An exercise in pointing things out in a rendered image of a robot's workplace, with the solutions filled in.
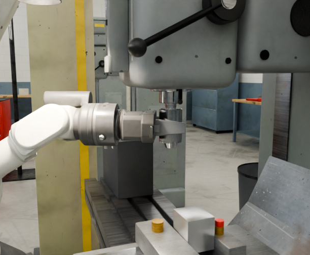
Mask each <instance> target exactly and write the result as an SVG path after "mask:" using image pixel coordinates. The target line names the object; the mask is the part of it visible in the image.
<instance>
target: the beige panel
mask: <svg viewBox="0 0 310 255"><path fill-rule="evenodd" d="M26 11H27V30H28V48H29V67H30V85H31V104H32V113H33V112H35V111H36V110H38V109H40V108H41V107H43V106H44V93H45V91H83V92H92V97H93V103H96V102H95V64H94V25H93V0H62V3H60V4H57V5H47V6H46V5H32V4H26ZM34 159H35V178H36V196H37V215H38V233H39V243H40V247H36V248H34V251H33V255H73V254H75V253H81V252H87V251H92V250H98V249H101V246H100V243H99V240H98V237H97V234H96V231H95V228H94V225H93V222H92V219H91V216H90V213H89V210H88V207H87V204H86V201H85V183H84V179H90V178H96V180H97V181H98V179H97V146H85V145H84V144H83V143H82V142H81V141H80V140H77V141H71V142H66V141H61V140H57V139H55V140H53V141H52V142H50V143H49V144H47V145H45V146H44V147H42V148H40V149H39V150H38V151H37V156H36V157H35V158H34Z"/></svg>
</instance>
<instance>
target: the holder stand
mask: <svg viewBox="0 0 310 255"><path fill-rule="evenodd" d="M103 179H104V181H105V182H106V184H107V185H108V186H109V188H110V189H111V190H112V192H113V193H114V194H115V196H116V197H117V198H118V199H124V198H131V197H139V196H147V195H153V143H142V142H141V141H133V140H125V141H122V140H121V139H120V140H119V143H118V145H117V146H108V148H107V149H105V148H104V146H103Z"/></svg>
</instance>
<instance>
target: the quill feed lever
mask: <svg viewBox="0 0 310 255"><path fill-rule="evenodd" d="M245 5H246V0H202V8H203V9H202V10H200V11H198V12H197V13H195V14H193V15H191V16H189V17H187V18H185V19H183V20H181V21H179V22H177V23H175V24H173V25H171V26H169V27H168V28H166V29H164V30H162V31H160V32H158V33H156V34H154V35H152V36H150V37H148V38H146V39H144V40H143V39H141V38H138V37H136V38H133V39H131V40H130V41H129V43H128V52H129V54H130V55H131V56H133V57H136V58H139V57H142V56H143V55H144V54H145V53H146V50H147V47H148V46H150V45H152V44H154V43H156V42H158V41H160V40H162V39H164V38H166V37H167V36H169V35H171V34H173V33H175V32H177V31H179V30H181V29H183V28H185V27H187V26H188V25H190V24H192V23H194V22H196V21H198V20H200V19H202V18H204V17H207V18H208V20H210V21H211V22H212V23H214V24H217V25H224V24H228V23H232V22H234V21H236V20H238V19H239V18H240V17H241V15H242V14H243V12H244V9H245Z"/></svg>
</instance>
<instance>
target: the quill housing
mask: <svg viewBox="0 0 310 255"><path fill-rule="evenodd" d="M202 9H203V8H202V0H128V23H129V41H130V40H131V39H133V38H136V37H138V38H141V39H143V40H144V39H146V38H148V37H150V36H152V35H154V34H156V33H158V32H160V31H162V30H164V29H166V28H168V27H169V26H171V25H173V24H175V23H177V22H179V21H181V20H183V19H185V18H187V17H189V16H191V15H193V14H195V13H197V12H198V11H200V10H202ZM237 42H238V20H236V21H234V22H232V23H228V24H224V25H217V24H214V23H212V22H211V21H210V20H208V18H207V17H204V18H202V19H200V20H198V21H196V22H194V23H192V24H190V25H188V26H187V27H185V28H183V29H181V30H179V31H177V32H175V33H173V34H171V35H169V36H167V37H166V38H164V39H162V40H160V41H158V42H155V43H154V44H152V45H150V46H148V47H147V50H146V53H145V54H144V55H143V56H142V57H139V58H136V57H133V56H131V55H130V54H129V72H124V73H119V76H120V79H121V81H122V83H123V84H125V85H126V86H128V87H135V88H143V89H152V90H160V89H221V88H226V87H228V86H229V85H231V84H232V83H233V81H234V79H235V77H236V70H237Z"/></svg>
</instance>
